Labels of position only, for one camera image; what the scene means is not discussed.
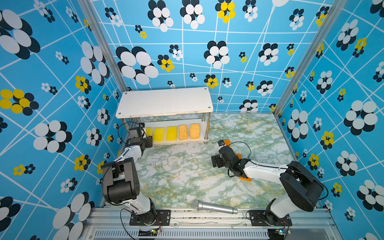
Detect yellow sponge back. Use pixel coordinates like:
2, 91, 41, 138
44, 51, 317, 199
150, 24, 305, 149
146, 128, 153, 137

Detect yellow sponge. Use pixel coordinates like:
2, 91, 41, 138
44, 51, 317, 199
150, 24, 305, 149
153, 128, 166, 143
146, 128, 153, 137
166, 127, 178, 142

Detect tan porous sponge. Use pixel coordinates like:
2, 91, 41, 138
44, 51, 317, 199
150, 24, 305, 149
190, 124, 201, 140
179, 125, 188, 141

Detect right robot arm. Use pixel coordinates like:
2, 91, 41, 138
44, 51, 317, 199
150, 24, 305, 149
211, 141, 328, 226

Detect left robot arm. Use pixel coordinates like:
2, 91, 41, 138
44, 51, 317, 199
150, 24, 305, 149
102, 123, 157, 225

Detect white two-tier shelf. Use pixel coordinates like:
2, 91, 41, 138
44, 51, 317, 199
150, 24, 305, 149
116, 87, 214, 146

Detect orange sponge front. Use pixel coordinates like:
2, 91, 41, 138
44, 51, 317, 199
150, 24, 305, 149
239, 177, 252, 182

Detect silver microphone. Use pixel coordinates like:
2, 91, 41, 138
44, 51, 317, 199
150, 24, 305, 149
192, 200, 238, 215

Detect circuit board right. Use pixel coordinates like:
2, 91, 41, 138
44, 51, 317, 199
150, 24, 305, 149
268, 229, 288, 240

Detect green circuit board left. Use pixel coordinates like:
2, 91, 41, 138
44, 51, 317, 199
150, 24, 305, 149
138, 228, 162, 237

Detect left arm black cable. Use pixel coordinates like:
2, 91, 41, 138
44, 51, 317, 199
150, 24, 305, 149
116, 121, 140, 145

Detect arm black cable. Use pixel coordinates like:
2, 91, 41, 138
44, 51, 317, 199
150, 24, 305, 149
227, 141, 252, 163
116, 121, 140, 145

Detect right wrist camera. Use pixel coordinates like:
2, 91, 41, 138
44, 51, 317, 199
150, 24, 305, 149
217, 140, 226, 148

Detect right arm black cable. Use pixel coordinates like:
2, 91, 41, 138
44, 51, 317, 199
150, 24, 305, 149
227, 141, 252, 163

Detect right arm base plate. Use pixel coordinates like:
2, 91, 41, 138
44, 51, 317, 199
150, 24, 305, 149
245, 210, 293, 228

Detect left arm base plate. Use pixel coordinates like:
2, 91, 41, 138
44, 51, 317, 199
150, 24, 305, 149
129, 210, 171, 226

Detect aluminium front rail frame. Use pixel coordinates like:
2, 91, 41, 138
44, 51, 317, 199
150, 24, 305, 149
81, 208, 342, 240

